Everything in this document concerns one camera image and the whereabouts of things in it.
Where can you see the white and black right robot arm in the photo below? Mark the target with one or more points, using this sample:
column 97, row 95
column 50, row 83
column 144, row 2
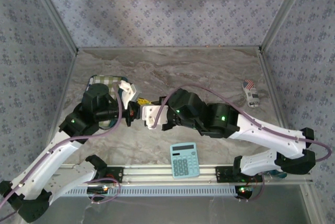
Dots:
column 267, row 135

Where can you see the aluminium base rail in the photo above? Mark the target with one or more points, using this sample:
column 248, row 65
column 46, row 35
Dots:
column 146, row 174

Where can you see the white toy car with flag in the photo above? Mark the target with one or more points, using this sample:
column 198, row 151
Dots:
column 251, row 95

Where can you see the metal frame post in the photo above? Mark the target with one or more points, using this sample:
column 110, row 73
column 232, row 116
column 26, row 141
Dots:
column 281, row 17
column 58, row 18

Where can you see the teal plastic bin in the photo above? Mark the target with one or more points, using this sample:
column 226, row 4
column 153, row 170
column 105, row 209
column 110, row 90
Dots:
column 277, row 174

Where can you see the small circuit board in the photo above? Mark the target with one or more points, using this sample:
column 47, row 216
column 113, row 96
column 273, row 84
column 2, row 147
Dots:
column 244, row 191
column 98, row 189

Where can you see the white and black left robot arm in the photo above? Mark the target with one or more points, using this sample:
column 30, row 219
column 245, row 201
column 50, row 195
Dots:
column 47, row 163

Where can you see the light blue calculator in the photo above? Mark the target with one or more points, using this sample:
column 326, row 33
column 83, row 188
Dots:
column 185, row 161

